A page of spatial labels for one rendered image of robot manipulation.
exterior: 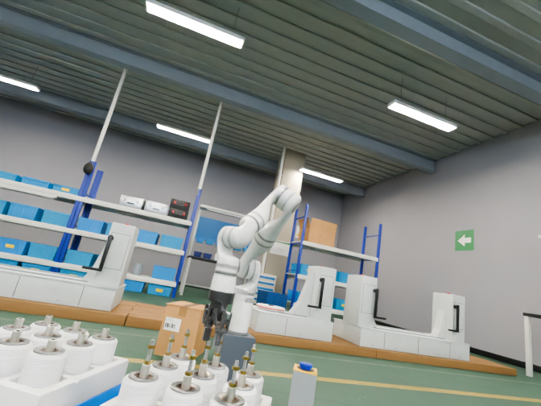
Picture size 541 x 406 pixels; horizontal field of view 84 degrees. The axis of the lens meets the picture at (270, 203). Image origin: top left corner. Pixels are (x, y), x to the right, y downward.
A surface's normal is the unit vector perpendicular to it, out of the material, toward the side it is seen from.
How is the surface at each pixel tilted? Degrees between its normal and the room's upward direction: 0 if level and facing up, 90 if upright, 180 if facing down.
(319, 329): 90
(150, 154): 90
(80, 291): 90
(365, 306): 90
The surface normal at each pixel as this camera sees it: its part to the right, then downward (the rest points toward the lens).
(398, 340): 0.32, -0.18
